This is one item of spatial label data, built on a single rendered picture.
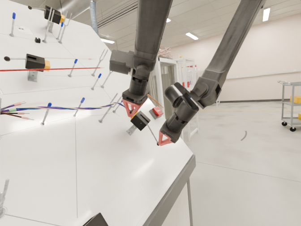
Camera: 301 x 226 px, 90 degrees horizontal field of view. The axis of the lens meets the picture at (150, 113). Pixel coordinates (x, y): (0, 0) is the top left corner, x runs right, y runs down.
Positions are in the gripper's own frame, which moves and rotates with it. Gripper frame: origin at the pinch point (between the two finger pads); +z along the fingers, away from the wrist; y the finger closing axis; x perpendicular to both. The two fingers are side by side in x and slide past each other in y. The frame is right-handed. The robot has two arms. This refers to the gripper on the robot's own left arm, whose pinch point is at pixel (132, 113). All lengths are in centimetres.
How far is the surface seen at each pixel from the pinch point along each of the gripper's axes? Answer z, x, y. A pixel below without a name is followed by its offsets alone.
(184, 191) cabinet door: 36.1, 33.5, -7.1
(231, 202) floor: 101, 100, -72
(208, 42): -6, 24, -840
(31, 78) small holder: -6.1, -31.0, 13.1
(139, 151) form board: 10.9, 7.9, 5.7
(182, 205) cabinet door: 40, 34, -2
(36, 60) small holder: -12.6, -28.3, 12.4
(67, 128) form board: 2.0, -12.6, 17.9
